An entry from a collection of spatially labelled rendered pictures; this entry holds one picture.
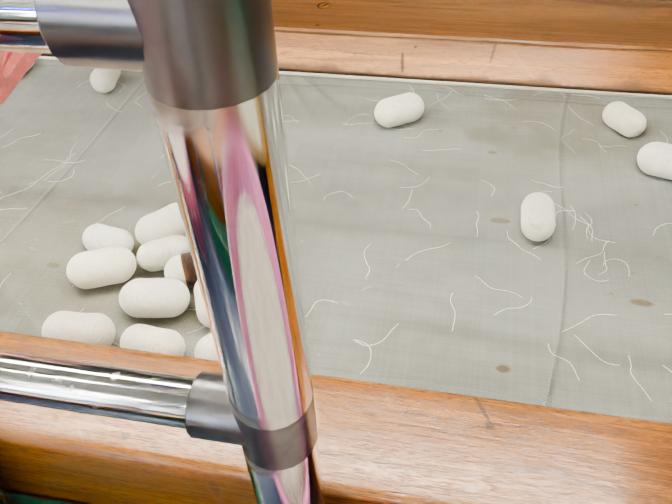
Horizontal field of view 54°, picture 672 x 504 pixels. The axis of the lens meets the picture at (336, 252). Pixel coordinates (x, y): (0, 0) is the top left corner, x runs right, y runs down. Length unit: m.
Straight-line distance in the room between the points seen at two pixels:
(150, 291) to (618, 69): 0.38
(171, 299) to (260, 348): 0.20
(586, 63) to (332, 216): 0.24
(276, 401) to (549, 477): 0.14
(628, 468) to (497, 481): 0.05
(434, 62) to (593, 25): 0.13
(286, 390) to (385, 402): 0.12
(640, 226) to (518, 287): 0.09
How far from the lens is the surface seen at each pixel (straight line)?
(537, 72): 0.55
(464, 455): 0.28
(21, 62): 0.43
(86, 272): 0.38
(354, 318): 0.35
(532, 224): 0.39
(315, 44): 0.56
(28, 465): 0.33
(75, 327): 0.35
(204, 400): 0.19
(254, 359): 0.16
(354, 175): 0.44
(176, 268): 0.36
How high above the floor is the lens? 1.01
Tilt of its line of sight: 44 degrees down
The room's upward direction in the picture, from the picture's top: 3 degrees counter-clockwise
